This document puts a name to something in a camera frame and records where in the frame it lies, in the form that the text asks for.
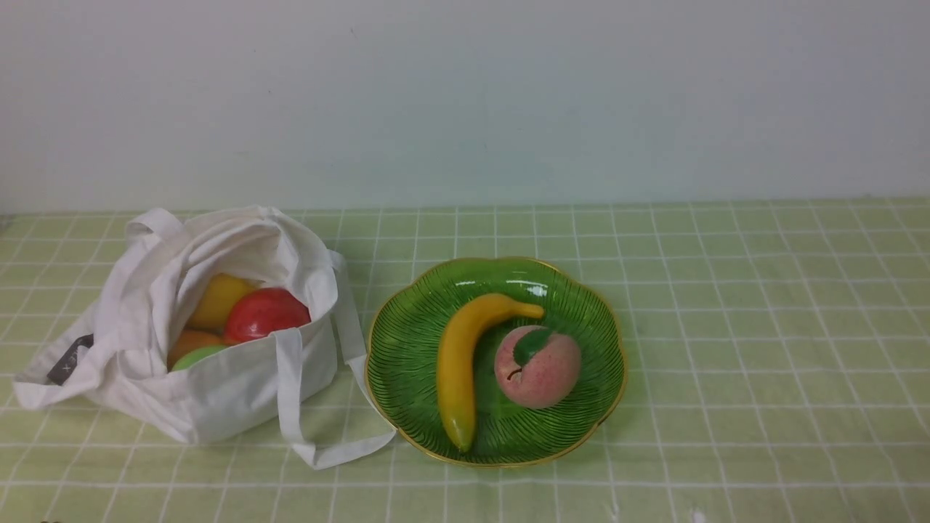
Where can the red apple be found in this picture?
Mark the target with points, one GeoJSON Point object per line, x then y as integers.
{"type": "Point", "coordinates": [262, 312]}

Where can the orange fruit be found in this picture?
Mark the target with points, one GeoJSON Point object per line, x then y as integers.
{"type": "Point", "coordinates": [187, 342]}

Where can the green fruit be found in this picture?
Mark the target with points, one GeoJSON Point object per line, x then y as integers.
{"type": "Point", "coordinates": [197, 355]}

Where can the white cloth tote bag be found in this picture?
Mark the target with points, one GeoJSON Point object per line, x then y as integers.
{"type": "Point", "coordinates": [115, 353]}

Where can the yellow banana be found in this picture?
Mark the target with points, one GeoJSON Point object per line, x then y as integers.
{"type": "Point", "coordinates": [456, 399]}

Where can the pink peach with leaf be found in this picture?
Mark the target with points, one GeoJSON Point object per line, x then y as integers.
{"type": "Point", "coordinates": [537, 367]}

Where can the yellow lemon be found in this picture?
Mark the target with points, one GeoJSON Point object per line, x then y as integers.
{"type": "Point", "coordinates": [222, 294]}

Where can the green checkered tablecloth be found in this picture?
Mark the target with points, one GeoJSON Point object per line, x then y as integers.
{"type": "Point", "coordinates": [777, 353]}

